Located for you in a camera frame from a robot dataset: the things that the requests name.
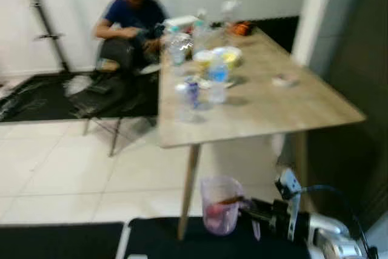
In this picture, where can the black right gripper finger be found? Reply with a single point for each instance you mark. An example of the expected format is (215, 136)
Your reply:
(247, 211)
(241, 201)

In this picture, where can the clear plastic measuring jug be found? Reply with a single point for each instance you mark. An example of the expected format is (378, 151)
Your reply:
(219, 216)

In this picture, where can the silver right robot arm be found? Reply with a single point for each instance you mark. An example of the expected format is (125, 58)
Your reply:
(336, 238)

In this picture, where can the light wooden dining table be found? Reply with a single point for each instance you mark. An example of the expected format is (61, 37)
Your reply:
(273, 110)

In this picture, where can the white plate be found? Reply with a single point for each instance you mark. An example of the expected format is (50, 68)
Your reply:
(227, 83)

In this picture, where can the purple drink can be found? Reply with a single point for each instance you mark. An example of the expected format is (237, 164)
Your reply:
(193, 92)

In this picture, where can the blue label water bottle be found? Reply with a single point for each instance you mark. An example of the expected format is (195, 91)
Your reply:
(217, 80)

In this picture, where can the small white dish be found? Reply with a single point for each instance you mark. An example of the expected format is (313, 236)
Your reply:
(285, 80)

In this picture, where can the orange and black tool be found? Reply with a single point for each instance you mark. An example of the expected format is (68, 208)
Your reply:
(243, 28)

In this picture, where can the white tray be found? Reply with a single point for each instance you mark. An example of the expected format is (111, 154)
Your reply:
(180, 22)

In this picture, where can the person in blue shirt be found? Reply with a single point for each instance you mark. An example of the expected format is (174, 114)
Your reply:
(130, 19)

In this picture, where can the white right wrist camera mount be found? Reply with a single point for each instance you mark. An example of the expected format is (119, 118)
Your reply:
(290, 186)

